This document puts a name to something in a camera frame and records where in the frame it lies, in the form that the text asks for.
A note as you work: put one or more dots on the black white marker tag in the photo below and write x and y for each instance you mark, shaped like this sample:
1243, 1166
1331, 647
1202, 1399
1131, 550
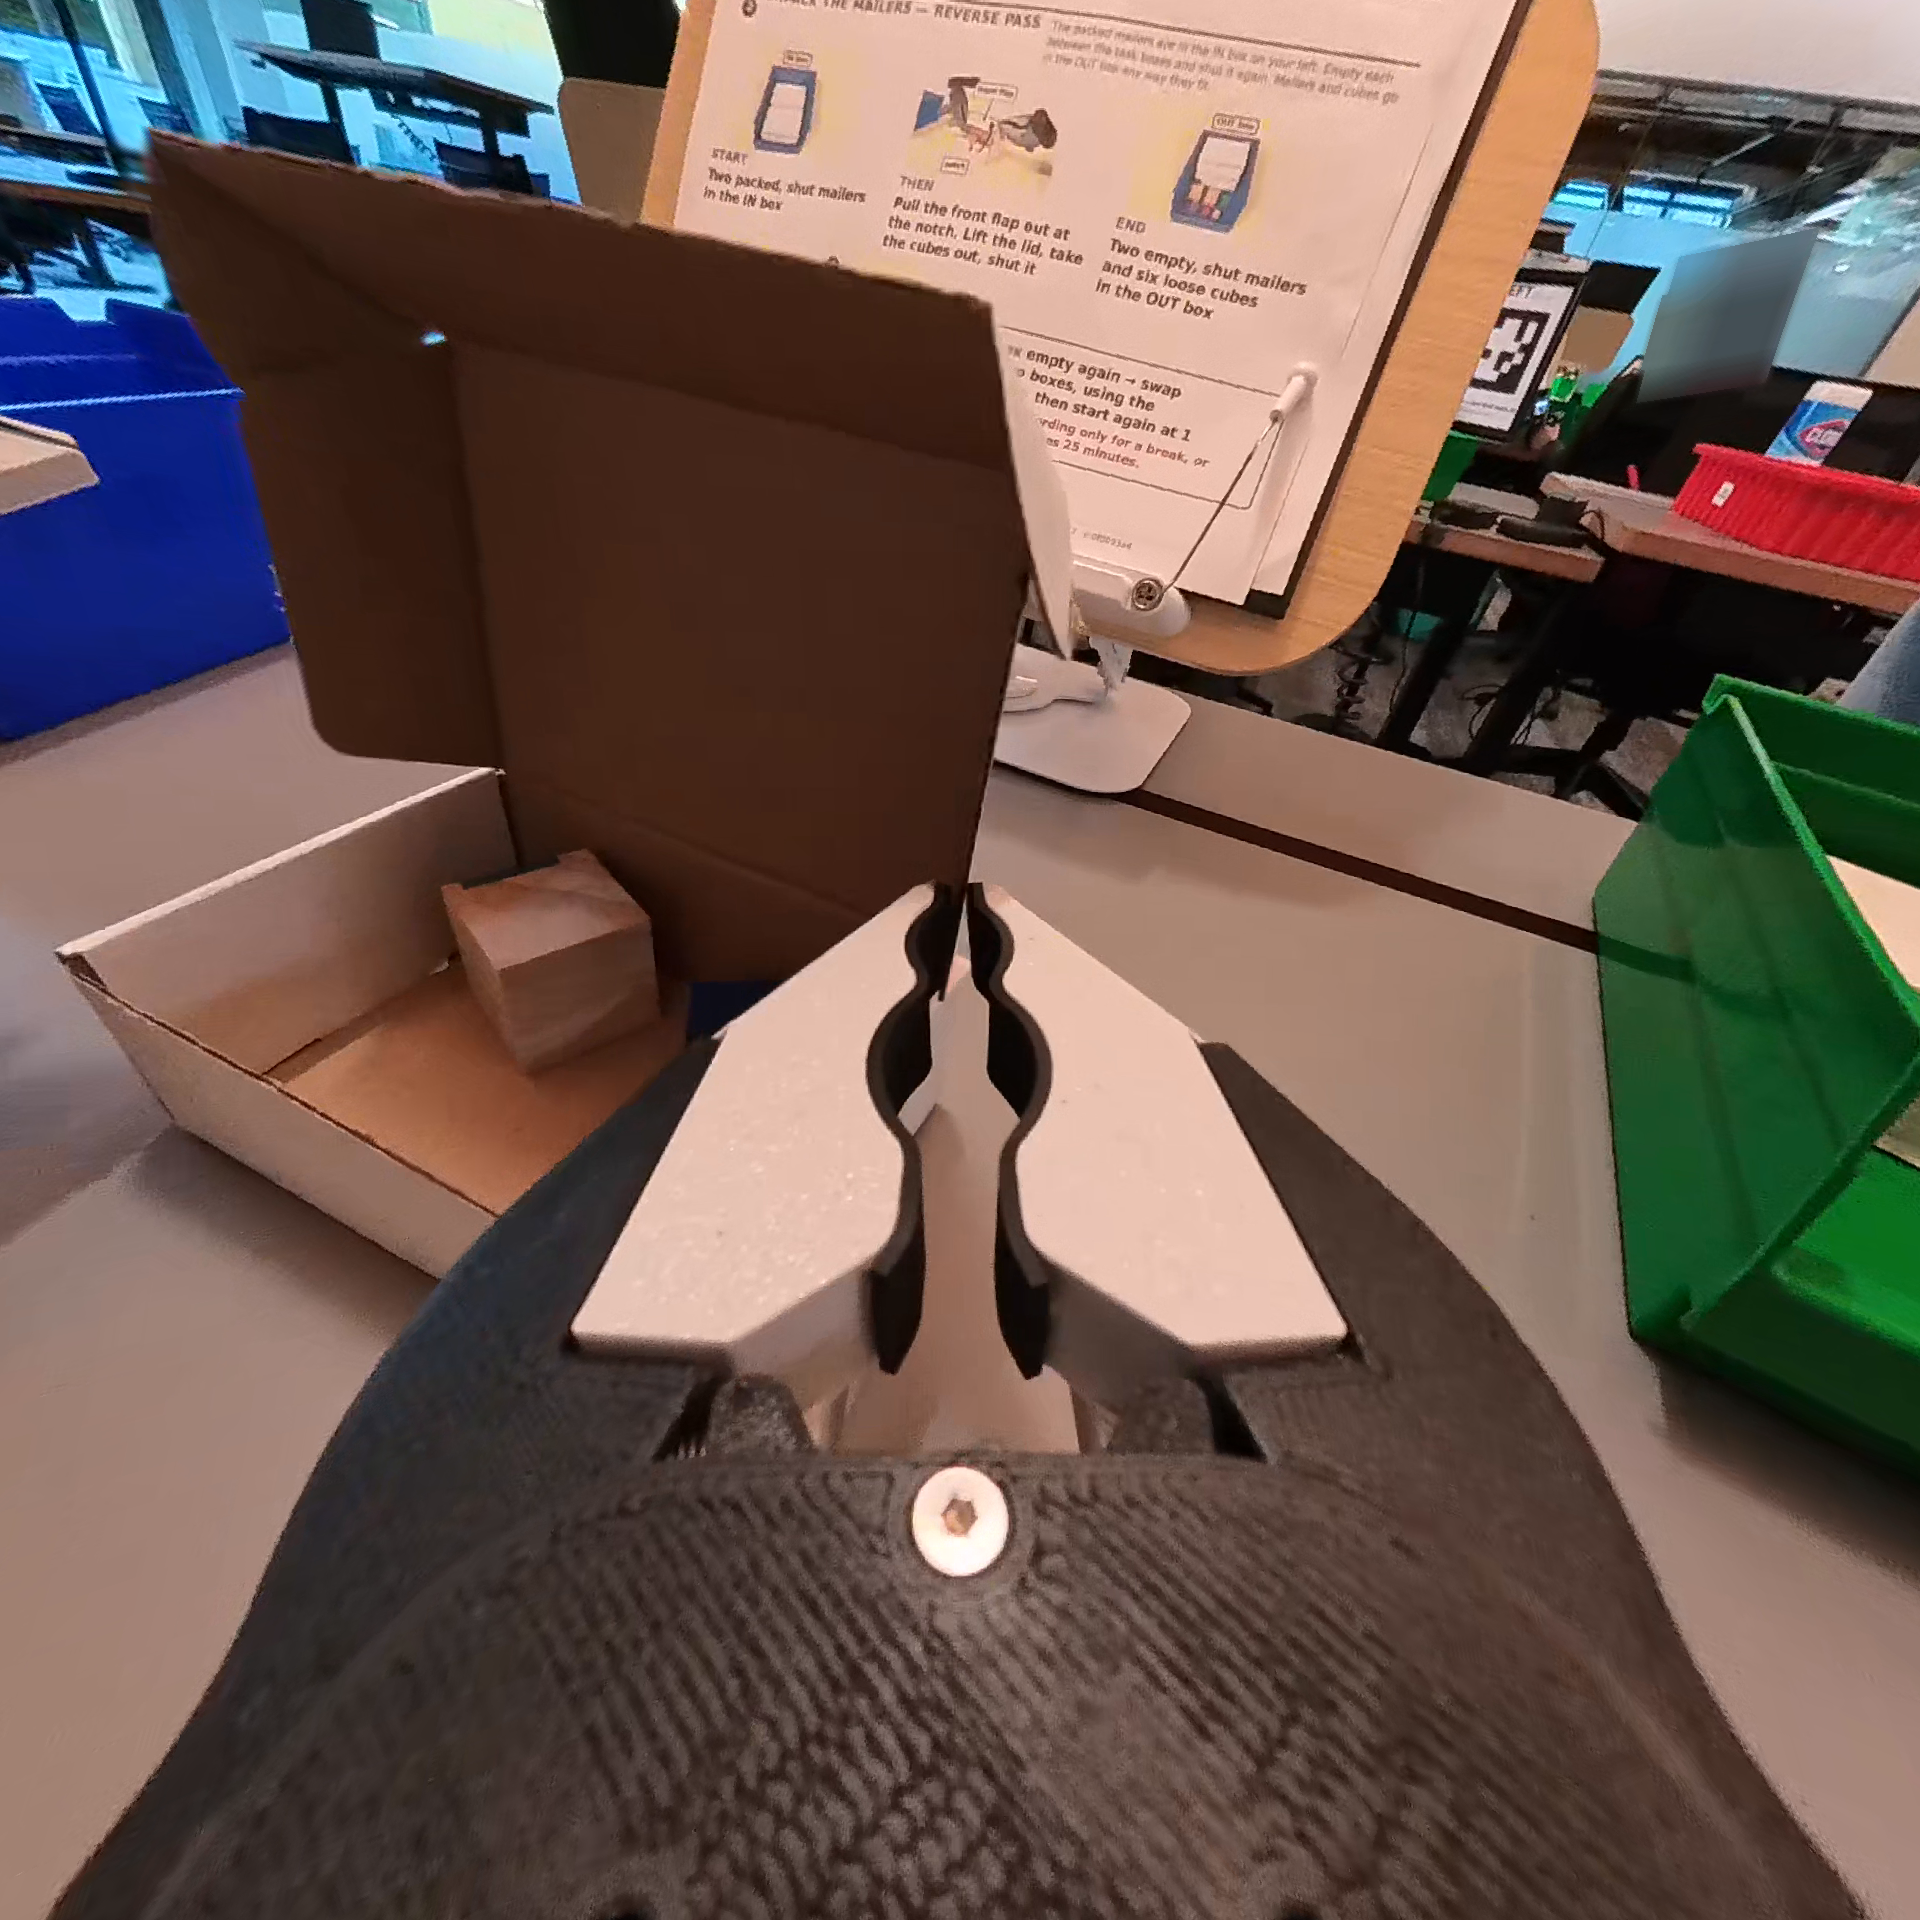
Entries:
1521, 362

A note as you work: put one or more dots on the white cardboard mailer box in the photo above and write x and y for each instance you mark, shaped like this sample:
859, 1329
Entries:
1888, 917
672, 599

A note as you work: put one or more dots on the white stand base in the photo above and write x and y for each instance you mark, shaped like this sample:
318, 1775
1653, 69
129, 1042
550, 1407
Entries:
1097, 736

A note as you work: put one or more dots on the blue plastic bin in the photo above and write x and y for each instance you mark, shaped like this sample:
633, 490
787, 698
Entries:
135, 524

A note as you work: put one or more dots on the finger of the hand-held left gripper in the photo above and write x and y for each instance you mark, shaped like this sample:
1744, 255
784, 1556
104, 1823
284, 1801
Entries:
38, 465

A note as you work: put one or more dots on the printed instruction sheet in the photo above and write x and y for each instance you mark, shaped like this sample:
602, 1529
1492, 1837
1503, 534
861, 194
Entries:
1202, 225

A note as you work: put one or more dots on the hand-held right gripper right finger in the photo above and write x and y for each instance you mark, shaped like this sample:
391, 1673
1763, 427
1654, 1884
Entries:
1187, 1201

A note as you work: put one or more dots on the small blue cube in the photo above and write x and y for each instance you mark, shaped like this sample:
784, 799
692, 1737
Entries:
738, 1006

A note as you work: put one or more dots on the grey desk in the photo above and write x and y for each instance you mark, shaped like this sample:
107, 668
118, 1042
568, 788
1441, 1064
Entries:
1423, 1124
1350, 796

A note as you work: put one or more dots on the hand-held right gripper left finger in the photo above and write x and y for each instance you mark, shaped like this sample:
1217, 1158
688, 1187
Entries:
738, 1201

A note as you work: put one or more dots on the green plastic bin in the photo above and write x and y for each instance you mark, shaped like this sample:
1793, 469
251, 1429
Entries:
1696, 1049

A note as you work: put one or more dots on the wooden workbench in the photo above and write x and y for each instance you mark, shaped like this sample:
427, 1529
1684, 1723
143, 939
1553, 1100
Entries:
1653, 540

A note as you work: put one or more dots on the instruction sheet on wooden stand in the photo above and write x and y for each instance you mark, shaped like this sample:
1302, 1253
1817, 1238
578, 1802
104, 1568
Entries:
1500, 378

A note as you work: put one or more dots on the red plastic bin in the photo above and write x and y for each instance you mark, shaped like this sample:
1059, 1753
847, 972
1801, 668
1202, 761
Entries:
1801, 518

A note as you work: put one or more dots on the metal page holder clip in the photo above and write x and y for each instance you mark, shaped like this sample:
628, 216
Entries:
1290, 393

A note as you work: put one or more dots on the white wipes canister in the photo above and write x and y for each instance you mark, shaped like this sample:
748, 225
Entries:
1825, 422

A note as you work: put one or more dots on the large wooden cube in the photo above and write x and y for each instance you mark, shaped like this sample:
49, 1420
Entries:
556, 960

